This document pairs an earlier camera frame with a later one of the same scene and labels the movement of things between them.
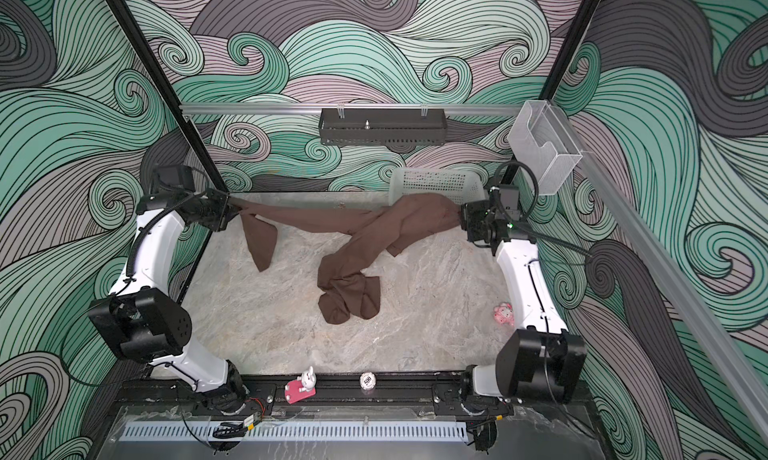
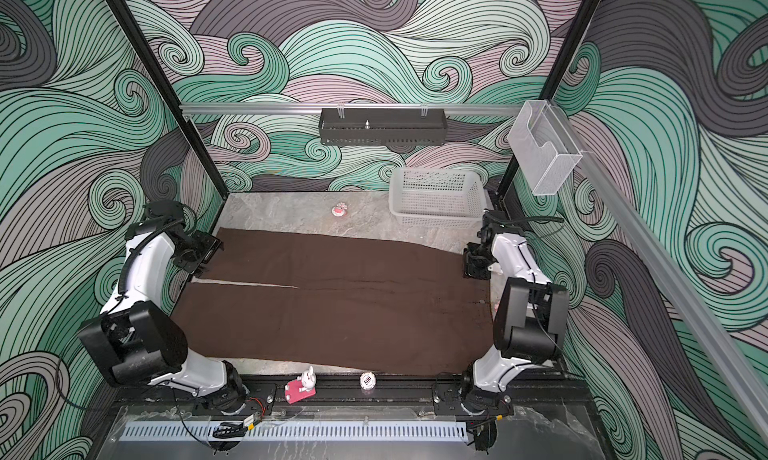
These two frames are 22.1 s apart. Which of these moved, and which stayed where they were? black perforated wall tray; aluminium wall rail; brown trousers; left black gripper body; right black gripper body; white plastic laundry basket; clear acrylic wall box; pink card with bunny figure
Moved: right black gripper body; brown trousers; left black gripper body
Stayed: white plastic laundry basket; clear acrylic wall box; pink card with bunny figure; black perforated wall tray; aluminium wall rail
